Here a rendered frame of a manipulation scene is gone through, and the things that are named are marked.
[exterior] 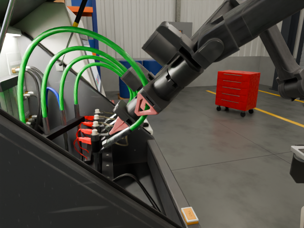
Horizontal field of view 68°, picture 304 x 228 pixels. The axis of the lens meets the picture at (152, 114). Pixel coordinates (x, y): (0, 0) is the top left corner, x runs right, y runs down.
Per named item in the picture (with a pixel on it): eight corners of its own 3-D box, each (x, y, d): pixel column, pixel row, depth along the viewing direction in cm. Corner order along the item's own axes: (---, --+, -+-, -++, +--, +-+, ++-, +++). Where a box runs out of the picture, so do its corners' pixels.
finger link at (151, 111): (122, 107, 56) (143, 86, 50) (137, 96, 61) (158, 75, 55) (140, 128, 56) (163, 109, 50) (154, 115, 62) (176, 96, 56)
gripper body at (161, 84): (137, 92, 50) (157, 72, 45) (158, 77, 57) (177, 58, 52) (157, 114, 50) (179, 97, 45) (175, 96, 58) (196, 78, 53)
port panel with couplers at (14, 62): (30, 138, 85) (16, 53, 76) (21, 139, 84) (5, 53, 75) (40, 126, 97) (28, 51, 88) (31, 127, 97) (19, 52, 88)
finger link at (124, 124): (102, 120, 75) (121, 100, 72) (117, 134, 76) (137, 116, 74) (95, 126, 68) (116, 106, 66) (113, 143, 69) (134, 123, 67)
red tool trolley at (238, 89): (214, 110, 499) (217, 71, 474) (225, 107, 528) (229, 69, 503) (244, 118, 449) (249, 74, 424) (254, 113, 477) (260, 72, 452)
